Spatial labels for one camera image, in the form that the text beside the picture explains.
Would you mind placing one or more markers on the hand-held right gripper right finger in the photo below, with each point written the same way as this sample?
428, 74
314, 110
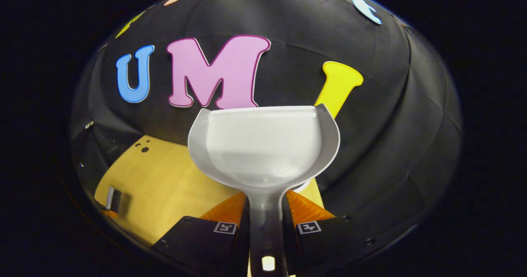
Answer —
290, 248

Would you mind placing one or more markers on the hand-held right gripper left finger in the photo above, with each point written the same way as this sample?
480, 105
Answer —
243, 248

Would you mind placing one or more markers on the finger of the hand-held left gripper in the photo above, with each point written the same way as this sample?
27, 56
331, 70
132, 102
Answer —
108, 213

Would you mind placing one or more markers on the grey ribbed garbage bin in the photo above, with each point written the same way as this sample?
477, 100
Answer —
306, 186

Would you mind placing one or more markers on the grey plastic dustpan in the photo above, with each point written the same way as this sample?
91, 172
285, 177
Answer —
263, 145

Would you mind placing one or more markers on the small silver clip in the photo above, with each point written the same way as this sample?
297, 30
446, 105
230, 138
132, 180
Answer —
89, 124

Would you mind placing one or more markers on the black backdrop cloth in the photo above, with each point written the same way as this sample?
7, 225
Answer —
370, 104

